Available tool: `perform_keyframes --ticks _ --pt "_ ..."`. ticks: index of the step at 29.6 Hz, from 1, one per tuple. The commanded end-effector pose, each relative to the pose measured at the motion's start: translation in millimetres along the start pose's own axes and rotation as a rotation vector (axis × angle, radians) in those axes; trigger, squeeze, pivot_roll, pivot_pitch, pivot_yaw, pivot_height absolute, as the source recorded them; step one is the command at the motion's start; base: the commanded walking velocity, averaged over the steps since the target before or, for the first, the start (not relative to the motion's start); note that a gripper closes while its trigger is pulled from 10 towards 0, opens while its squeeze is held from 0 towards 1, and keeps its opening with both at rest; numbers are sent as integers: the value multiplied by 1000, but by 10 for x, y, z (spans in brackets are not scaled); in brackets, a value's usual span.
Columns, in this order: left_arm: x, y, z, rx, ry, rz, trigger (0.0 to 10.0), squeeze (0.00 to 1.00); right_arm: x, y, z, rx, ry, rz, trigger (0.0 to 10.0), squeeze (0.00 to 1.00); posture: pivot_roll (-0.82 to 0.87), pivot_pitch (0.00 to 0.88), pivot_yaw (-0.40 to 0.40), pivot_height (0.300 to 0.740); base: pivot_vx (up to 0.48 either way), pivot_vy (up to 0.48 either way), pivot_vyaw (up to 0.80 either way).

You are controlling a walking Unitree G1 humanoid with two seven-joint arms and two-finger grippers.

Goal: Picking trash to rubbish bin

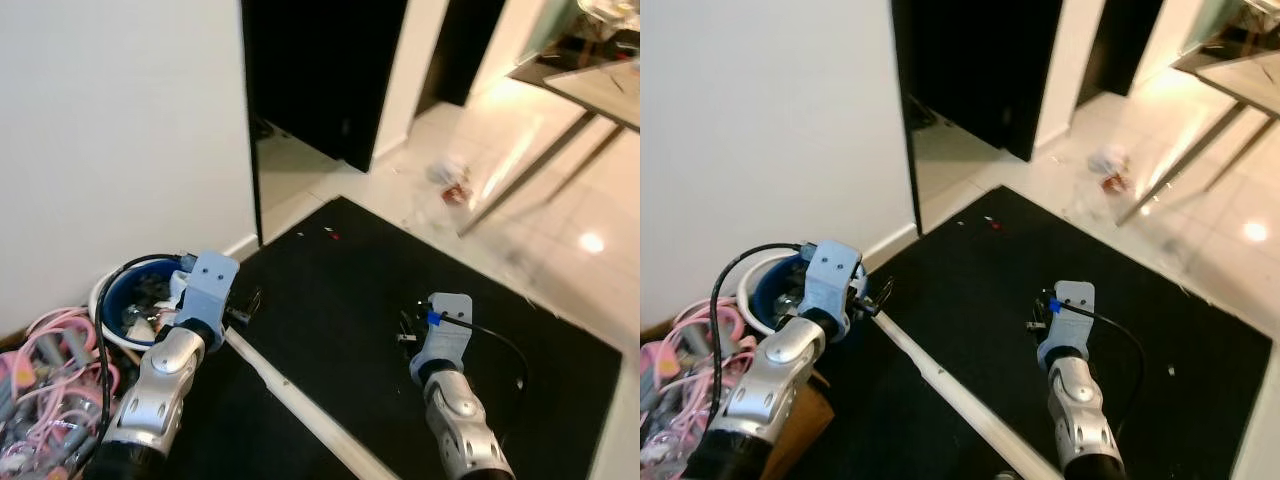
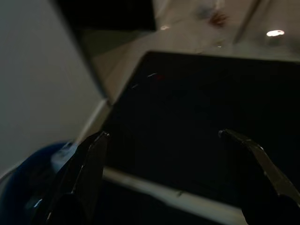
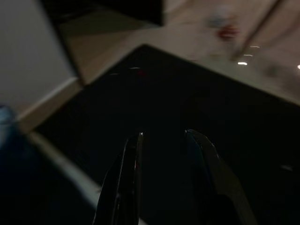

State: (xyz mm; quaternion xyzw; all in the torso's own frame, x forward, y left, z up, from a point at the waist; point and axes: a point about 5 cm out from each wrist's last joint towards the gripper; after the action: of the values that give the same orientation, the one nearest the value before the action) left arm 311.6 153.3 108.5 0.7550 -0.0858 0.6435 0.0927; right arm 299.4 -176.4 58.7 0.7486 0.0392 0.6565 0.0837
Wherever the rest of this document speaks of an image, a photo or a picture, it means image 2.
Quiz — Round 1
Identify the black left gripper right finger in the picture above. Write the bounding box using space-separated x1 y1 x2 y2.
217 128 300 225

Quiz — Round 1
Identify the black rubbish bin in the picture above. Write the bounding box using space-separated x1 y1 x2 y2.
93 50 300 225

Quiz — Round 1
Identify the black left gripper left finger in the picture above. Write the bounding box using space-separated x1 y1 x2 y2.
32 130 111 225

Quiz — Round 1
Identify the red crumpled wrapper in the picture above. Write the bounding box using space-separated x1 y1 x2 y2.
209 11 230 26

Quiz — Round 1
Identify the blue round container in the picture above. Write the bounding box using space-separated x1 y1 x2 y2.
0 140 79 225

